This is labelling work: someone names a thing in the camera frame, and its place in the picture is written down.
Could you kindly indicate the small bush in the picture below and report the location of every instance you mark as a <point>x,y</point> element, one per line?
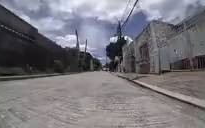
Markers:
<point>59,66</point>

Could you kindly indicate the grey stone building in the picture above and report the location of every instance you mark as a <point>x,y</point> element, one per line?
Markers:
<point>146,50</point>

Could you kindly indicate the grey raised pavement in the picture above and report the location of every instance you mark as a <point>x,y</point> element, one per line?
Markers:
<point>183,85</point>

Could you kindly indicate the long dark wall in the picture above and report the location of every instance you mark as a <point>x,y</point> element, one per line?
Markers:
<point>20,50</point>

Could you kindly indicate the utility pole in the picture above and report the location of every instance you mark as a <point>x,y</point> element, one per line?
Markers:
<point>85,46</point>
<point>119,43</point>
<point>77,40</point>

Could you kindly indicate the pale building with railing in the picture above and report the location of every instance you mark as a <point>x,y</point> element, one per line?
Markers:
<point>190,43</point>

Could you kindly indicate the grey kerb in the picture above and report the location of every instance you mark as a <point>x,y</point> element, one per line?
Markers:
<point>23,76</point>

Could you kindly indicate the dark tree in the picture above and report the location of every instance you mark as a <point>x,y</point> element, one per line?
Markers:
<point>113,49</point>

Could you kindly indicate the grey concrete road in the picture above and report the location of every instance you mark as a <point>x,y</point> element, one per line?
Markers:
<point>90,96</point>

